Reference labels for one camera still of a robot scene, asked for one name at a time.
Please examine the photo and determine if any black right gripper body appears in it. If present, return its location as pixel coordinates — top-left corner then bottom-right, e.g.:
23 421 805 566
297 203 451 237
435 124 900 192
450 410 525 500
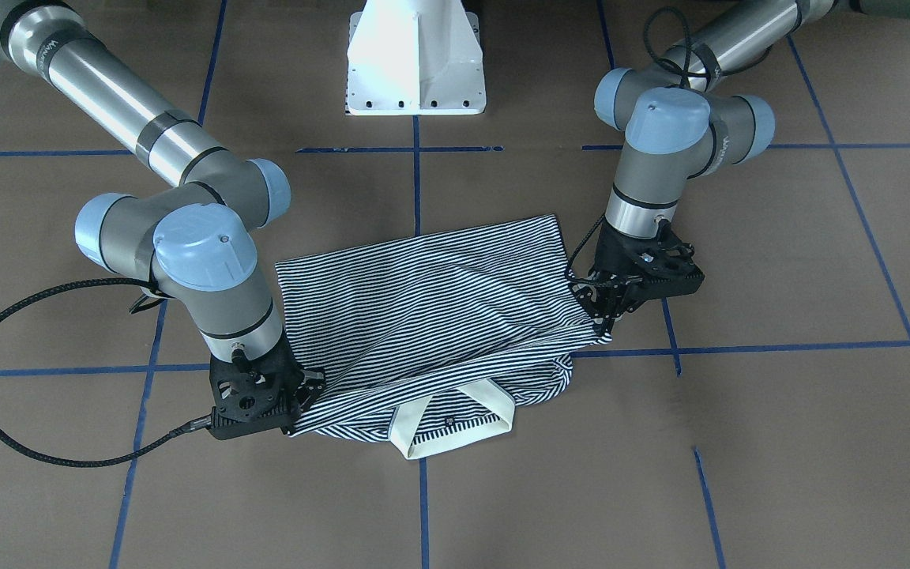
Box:
209 347 326 440

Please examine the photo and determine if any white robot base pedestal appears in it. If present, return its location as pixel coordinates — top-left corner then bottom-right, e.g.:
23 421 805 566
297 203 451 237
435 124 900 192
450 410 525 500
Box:
344 1 487 116

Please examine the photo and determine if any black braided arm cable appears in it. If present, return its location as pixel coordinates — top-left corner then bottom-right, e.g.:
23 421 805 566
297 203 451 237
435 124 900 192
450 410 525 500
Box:
643 6 728 89
0 277 215 469

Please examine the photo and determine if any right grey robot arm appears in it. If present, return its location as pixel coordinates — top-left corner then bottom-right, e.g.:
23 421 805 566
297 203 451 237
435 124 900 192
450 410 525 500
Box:
0 1 325 440

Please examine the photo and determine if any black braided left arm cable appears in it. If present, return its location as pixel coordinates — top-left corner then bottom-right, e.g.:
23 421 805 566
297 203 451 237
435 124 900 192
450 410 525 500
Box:
643 6 728 89

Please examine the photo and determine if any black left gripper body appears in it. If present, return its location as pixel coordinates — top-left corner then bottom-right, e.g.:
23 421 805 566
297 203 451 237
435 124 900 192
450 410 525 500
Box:
573 220 705 317

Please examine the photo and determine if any navy white striped polo shirt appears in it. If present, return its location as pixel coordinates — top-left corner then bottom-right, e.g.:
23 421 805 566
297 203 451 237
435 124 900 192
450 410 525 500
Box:
275 215 609 460

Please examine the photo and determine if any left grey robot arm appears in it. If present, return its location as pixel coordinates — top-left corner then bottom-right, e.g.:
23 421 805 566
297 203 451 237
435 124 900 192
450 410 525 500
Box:
570 1 910 327

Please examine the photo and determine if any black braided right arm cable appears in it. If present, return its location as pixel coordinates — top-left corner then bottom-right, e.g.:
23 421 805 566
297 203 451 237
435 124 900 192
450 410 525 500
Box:
0 277 215 469

